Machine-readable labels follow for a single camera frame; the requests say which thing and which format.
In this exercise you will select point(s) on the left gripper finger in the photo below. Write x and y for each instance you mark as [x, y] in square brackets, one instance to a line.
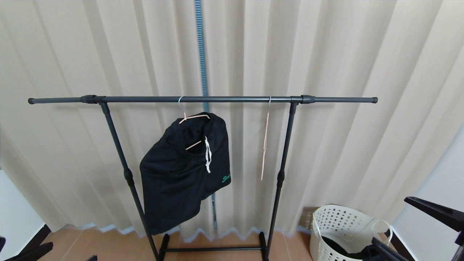
[93, 258]
[34, 253]

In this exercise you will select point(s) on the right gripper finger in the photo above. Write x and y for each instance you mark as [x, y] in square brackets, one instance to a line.
[389, 253]
[442, 214]

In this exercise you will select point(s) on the black garment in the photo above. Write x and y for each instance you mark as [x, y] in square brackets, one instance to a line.
[337, 248]

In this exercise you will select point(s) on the black shorts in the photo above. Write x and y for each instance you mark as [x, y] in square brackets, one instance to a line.
[174, 188]

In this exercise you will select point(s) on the pink clothes hanger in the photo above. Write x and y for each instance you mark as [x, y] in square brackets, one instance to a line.
[195, 116]
[265, 137]

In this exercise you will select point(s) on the white laundry basket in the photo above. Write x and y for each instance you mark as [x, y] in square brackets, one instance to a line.
[340, 221]

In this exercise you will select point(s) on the black clothes rack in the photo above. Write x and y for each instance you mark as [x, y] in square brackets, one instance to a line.
[145, 98]

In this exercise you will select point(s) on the beige curtain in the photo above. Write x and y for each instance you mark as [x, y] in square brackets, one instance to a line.
[72, 54]

